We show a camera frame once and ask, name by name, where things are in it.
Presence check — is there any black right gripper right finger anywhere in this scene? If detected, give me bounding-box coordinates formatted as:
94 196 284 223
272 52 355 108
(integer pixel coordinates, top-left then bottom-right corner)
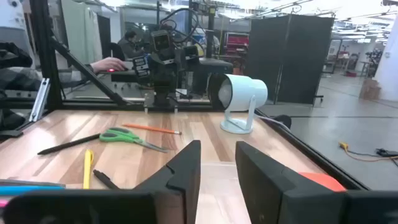
235 141 348 224

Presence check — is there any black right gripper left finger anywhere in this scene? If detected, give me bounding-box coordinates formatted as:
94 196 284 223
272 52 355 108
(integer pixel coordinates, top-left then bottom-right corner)
133 139 201 224

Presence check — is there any clear box with orange lid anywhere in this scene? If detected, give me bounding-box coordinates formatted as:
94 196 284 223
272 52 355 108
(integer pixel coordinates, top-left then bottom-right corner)
298 172 346 192

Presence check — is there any orange pencil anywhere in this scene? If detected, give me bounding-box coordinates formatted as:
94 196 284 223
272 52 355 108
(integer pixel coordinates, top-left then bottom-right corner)
122 123 183 136

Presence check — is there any blue multicolour pen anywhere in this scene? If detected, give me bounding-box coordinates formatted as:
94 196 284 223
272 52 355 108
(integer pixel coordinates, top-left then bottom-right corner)
99 127 169 154
0 185 65 197

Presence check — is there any black pen with clip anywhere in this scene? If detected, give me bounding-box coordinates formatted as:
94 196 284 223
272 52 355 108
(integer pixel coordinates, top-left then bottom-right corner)
93 169 121 190

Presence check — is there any yellow pen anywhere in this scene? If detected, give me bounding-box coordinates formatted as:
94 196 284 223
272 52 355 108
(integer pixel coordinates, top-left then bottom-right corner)
82 149 95 190

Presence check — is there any slim dark pencil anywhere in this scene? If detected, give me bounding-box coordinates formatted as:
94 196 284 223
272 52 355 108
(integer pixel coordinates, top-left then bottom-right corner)
37 133 101 156

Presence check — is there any grey pen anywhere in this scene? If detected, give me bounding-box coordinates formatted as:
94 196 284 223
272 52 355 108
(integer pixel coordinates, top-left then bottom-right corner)
0 179 67 188

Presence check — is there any cardboard box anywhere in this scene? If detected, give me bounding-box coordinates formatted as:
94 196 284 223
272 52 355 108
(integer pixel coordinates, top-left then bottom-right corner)
358 77 382 101

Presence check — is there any person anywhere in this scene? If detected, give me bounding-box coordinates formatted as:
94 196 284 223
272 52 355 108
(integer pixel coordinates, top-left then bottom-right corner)
117 30 144 60
0 42 94 94

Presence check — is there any black desk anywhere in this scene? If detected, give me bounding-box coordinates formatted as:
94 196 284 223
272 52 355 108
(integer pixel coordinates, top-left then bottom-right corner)
99 57 234 94

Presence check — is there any person's hand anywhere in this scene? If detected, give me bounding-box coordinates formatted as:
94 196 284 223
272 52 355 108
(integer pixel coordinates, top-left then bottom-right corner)
90 57 129 74

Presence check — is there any red tool chest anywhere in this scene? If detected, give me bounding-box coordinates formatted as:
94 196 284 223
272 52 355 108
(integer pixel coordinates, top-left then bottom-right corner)
223 32 250 57

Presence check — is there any white spotlight lamp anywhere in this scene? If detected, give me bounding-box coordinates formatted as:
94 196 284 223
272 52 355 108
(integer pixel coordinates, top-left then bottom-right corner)
207 73 269 135

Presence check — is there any black room partition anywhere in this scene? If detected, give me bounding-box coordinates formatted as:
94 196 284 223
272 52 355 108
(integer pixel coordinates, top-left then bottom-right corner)
247 14 335 105

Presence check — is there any yellow floor cable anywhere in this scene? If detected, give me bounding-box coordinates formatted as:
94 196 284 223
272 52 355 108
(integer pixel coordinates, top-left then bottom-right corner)
338 141 398 163

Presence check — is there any silver aluminium bracket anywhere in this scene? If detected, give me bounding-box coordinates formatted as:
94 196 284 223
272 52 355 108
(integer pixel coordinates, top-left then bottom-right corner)
29 77 51 123

